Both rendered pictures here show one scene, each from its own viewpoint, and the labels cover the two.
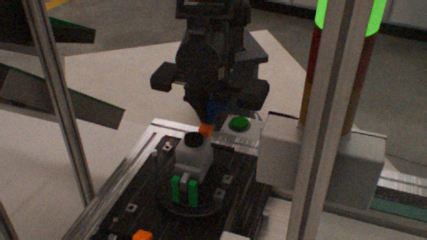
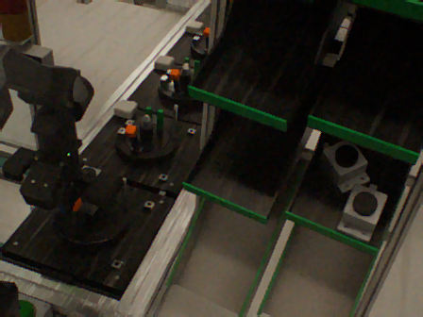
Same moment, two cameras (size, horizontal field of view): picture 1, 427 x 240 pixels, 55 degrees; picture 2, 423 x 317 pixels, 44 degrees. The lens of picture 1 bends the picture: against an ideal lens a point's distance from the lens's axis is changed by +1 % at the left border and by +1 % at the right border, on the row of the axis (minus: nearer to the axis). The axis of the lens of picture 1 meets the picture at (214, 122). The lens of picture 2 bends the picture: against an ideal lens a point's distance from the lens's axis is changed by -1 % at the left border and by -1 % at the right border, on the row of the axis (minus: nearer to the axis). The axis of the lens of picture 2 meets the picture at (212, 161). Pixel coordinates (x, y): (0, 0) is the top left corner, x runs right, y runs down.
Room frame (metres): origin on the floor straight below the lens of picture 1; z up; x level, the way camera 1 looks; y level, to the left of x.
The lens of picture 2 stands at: (1.18, 0.19, 1.71)
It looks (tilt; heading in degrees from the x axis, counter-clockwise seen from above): 40 degrees down; 175
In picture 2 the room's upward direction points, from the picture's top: 6 degrees clockwise
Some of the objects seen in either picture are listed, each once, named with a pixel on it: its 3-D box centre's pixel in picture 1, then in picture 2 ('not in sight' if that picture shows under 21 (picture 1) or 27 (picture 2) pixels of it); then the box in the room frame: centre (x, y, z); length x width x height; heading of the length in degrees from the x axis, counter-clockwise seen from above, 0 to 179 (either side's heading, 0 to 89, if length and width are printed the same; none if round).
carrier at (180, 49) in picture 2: not in sight; (214, 37); (-0.21, 0.28, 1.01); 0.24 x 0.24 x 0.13; 70
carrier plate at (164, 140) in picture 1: (196, 195); (93, 225); (0.49, 0.03, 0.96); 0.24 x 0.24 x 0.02; 70
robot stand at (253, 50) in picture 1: (227, 82); not in sight; (0.86, -0.03, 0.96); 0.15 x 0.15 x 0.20; 17
